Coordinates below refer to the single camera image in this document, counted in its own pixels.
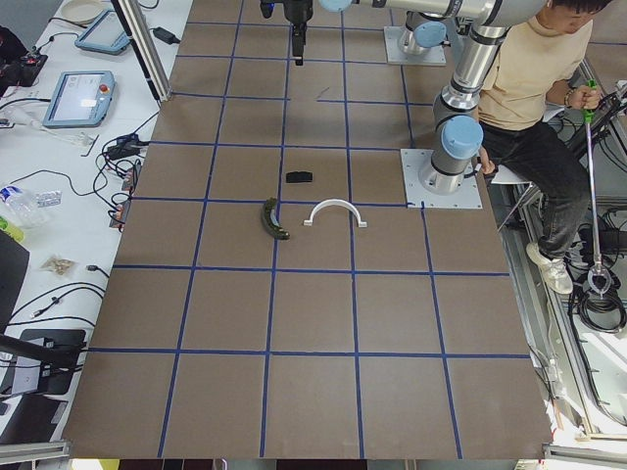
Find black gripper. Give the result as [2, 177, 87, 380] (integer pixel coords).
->
[260, 0, 314, 66]

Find black power adapter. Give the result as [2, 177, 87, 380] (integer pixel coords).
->
[152, 27, 180, 44]

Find black brake pad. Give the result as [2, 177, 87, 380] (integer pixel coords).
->
[285, 170, 314, 184]

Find far blue teach pendant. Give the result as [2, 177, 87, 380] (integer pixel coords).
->
[74, 9, 129, 55]

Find blue teach pendant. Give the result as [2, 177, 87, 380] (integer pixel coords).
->
[42, 70, 116, 129]
[74, 9, 129, 55]

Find green brake shoe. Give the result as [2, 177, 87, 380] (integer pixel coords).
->
[261, 197, 291, 241]

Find black usb hub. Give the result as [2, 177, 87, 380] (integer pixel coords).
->
[105, 134, 150, 161]

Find beige round plate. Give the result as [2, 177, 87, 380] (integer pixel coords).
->
[61, 0, 110, 25]

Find near blue teach pendant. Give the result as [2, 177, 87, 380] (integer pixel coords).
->
[42, 70, 116, 129]

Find person in beige shirt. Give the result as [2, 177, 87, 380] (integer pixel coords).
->
[475, 1, 607, 295]

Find clear plastic water bottle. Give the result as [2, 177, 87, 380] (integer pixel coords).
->
[1, 184, 49, 228]

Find small bag of screws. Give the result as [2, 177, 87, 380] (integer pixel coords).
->
[40, 256, 76, 276]

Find aluminium frame post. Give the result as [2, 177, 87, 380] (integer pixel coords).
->
[111, 0, 171, 103]

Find white curved plastic bracket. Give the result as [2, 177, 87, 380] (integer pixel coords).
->
[302, 198, 368, 228]

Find green handled reacher tool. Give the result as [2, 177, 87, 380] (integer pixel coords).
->
[582, 108, 612, 298]

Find coiled black cables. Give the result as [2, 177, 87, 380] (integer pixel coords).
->
[567, 273, 627, 337]

